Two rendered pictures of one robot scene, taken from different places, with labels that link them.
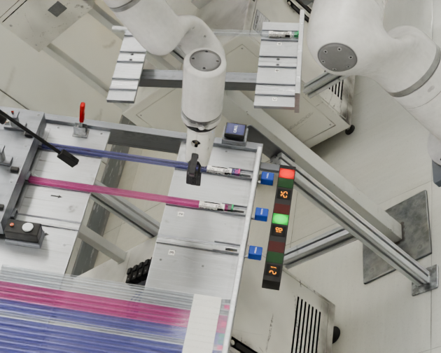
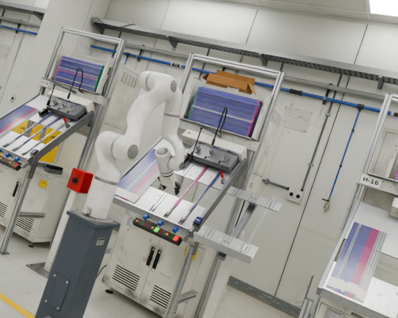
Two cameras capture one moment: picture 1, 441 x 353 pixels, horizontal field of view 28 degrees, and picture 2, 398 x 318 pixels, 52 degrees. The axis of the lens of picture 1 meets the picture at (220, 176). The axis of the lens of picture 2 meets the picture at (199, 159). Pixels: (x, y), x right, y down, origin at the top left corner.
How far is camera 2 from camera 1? 2.68 m
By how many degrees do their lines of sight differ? 75
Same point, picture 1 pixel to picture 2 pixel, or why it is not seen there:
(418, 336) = not seen: outside the picture
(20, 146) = (215, 159)
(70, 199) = (194, 175)
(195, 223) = (167, 204)
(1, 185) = (200, 154)
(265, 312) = (171, 274)
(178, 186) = (185, 203)
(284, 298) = not seen: hidden behind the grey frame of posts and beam
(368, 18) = (100, 139)
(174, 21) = (163, 130)
